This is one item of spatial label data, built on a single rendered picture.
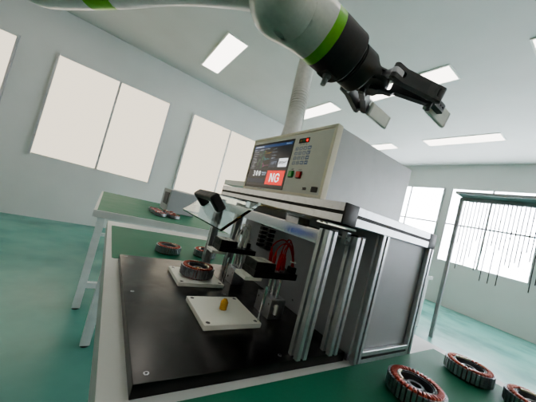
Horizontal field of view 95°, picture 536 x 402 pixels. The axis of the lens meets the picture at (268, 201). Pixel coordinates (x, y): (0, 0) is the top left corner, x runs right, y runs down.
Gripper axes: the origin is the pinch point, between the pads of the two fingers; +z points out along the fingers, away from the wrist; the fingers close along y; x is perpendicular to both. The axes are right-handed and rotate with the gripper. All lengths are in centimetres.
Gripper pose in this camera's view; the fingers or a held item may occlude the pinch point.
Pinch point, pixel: (410, 120)
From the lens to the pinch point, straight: 63.6
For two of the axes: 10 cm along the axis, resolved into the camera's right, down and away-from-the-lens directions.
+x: 4.3, -9.0, -0.5
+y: 4.0, 2.4, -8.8
